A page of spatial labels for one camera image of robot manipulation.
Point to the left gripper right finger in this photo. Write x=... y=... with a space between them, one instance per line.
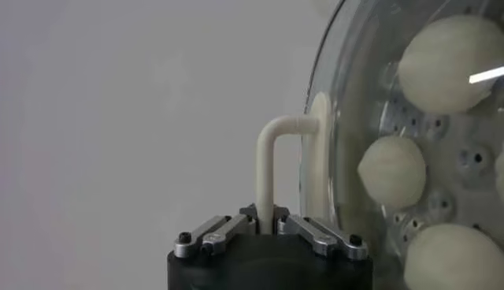
x=315 y=236

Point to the perforated steel steamer basket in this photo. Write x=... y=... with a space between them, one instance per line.
x=453 y=138

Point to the white steamed baozi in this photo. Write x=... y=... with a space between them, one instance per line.
x=453 y=260
x=437 y=67
x=391 y=171

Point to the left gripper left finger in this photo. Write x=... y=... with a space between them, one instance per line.
x=220 y=234

